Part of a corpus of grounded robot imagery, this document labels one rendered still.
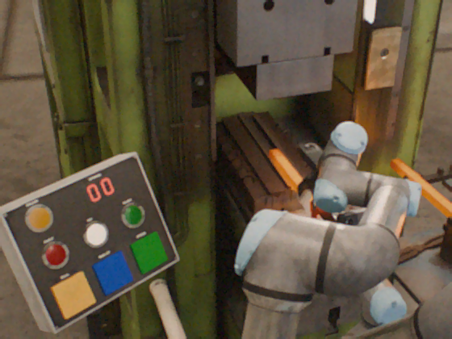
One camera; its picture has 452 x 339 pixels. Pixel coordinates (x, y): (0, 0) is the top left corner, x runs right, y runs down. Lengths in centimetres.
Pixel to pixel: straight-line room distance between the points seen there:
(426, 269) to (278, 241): 109
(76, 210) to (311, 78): 64
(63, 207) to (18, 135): 267
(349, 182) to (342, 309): 79
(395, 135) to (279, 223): 109
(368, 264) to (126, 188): 71
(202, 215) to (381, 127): 59
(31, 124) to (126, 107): 255
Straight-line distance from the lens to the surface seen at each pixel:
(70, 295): 156
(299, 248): 108
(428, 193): 197
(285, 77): 170
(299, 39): 167
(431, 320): 125
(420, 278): 210
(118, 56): 171
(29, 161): 395
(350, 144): 150
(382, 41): 194
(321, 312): 216
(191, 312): 225
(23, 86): 475
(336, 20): 170
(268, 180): 191
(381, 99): 205
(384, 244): 113
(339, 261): 107
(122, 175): 162
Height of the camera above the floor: 206
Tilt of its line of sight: 35 degrees down
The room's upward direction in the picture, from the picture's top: 3 degrees clockwise
